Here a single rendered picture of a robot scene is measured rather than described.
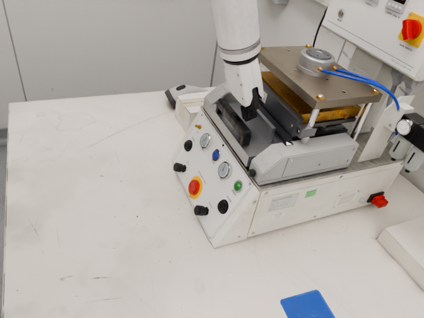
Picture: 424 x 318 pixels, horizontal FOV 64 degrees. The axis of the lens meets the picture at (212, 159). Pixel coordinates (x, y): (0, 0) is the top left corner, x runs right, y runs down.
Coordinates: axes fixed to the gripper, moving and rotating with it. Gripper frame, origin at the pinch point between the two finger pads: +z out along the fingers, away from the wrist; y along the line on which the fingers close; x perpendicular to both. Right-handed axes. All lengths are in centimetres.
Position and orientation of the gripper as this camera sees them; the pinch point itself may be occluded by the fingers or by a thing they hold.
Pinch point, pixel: (248, 111)
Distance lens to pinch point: 81.9
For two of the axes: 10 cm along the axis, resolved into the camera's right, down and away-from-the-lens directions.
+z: 1.9, 6.7, 7.1
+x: 9.0, -4.0, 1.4
